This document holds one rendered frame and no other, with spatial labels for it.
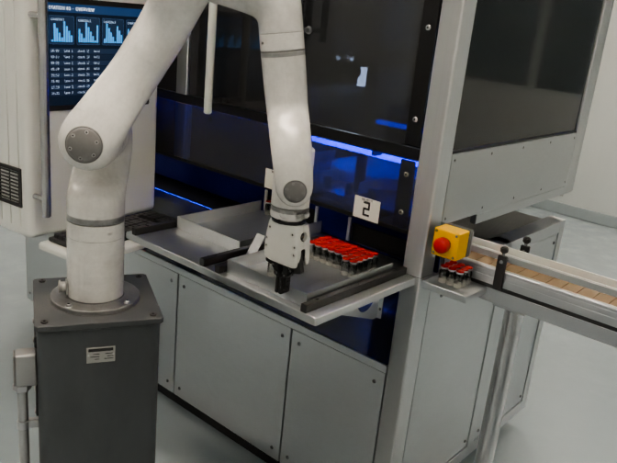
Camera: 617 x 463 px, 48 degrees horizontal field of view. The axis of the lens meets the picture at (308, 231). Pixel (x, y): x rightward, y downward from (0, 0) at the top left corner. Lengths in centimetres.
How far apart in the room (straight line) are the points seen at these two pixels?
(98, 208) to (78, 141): 16
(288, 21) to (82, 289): 70
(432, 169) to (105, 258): 80
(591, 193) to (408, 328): 474
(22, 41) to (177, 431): 145
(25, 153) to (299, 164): 97
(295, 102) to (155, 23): 31
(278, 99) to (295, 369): 103
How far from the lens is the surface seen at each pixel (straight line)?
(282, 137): 137
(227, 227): 204
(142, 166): 237
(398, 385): 194
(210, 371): 250
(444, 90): 170
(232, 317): 233
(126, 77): 141
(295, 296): 156
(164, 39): 140
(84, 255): 151
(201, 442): 262
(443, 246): 171
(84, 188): 149
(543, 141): 229
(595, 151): 643
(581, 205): 652
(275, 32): 139
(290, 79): 140
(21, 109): 208
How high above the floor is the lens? 151
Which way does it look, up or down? 18 degrees down
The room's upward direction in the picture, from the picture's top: 6 degrees clockwise
